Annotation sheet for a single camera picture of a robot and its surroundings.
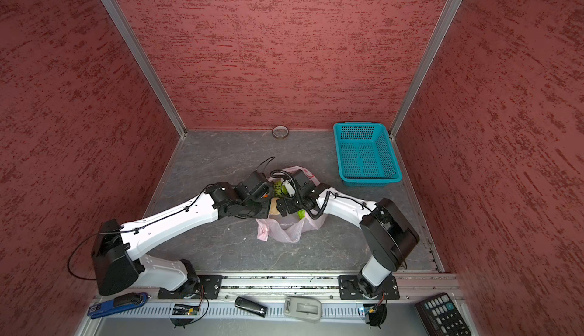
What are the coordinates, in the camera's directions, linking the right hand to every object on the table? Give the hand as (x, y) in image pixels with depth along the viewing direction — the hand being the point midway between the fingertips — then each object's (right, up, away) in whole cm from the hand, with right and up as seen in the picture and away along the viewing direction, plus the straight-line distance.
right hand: (287, 208), depth 87 cm
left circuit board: (-33, -30, -15) cm, 47 cm away
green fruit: (+6, 0, -9) cm, 10 cm away
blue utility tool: (-49, -24, -19) cm, 58 cm away
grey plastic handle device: (+6, -26, -19) cm, 33 cm away
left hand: (-7, 0, -10) cm, 12 cm away
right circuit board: (+30, -30, -17) cm, 45 cm away
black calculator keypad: (+48, -29, -19) cm, 59 cm away
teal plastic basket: (+39, +21, +24) cm, 50 cm away
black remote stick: (-11, -26, -18) cm, 33 cm away
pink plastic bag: (+1, -6, -5) cm, 8 cm away
